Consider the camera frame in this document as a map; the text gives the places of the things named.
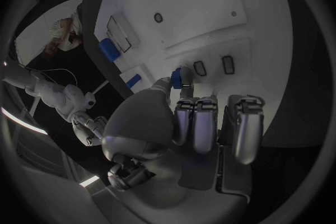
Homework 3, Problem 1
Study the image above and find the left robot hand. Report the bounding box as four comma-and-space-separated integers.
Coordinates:
90, 66, 265, 224

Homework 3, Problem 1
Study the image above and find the white cable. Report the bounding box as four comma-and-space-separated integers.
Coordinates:
21, 65, 78, 86

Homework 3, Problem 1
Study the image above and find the blue plug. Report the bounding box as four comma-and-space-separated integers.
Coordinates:
170, 68, 184, 90
124, 73, 142, 89

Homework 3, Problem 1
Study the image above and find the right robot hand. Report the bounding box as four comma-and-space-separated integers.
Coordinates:
71, 111, 109, 147

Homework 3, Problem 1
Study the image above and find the long blue cylinder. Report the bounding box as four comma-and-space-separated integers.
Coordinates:
97, 38, 122, 63

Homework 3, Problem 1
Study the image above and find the person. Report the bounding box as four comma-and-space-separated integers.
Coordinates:
43, 4, 84, 59

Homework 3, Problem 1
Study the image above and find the white task board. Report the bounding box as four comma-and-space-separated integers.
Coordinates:
93, 0, 294, 137

